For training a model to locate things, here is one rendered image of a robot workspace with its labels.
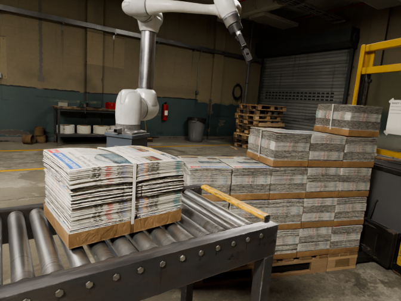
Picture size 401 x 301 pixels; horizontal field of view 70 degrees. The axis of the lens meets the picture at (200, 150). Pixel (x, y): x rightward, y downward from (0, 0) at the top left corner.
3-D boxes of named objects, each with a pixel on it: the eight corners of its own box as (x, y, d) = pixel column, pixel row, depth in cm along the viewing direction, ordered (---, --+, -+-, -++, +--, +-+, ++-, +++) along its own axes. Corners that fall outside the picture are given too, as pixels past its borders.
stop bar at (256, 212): (206, 187, 146) (206, 184, 146) (270, 219, 111) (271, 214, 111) (200, 188, 144) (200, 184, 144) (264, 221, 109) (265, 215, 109)
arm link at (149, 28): (126, 119, 196) (142, 118, 216) (147, 122, 191) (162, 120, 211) (131, -2, 183) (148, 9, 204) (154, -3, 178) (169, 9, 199)
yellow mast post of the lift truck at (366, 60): (332, 226, 292) (360, 45, 263) (339, 225, 294) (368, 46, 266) (339, 229, 283) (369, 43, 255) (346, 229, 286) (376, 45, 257)
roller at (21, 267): (24, 221, 105) (23, 208, 104) (37, 297, 67) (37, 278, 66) (7, 224, 102) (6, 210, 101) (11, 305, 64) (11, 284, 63)
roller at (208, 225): (166, 200, 138) (167, 190, 137) (230, 243, 100) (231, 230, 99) (157, 202, 135) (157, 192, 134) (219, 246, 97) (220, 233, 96)
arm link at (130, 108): (109, 123, 179) (110, 87, 175) (126, 122, 196) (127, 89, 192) (132, 125, 174) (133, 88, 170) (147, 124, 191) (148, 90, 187)
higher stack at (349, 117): (296, 247, 260) (315, 103, 239) (323, 245, 269) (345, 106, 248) (326, 272, 224) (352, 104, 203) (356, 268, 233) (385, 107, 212)
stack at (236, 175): (169, 258, 226) (176, 154, 212) (296, 247, 260) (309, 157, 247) (181, 290, 189) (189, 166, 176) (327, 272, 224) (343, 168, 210)
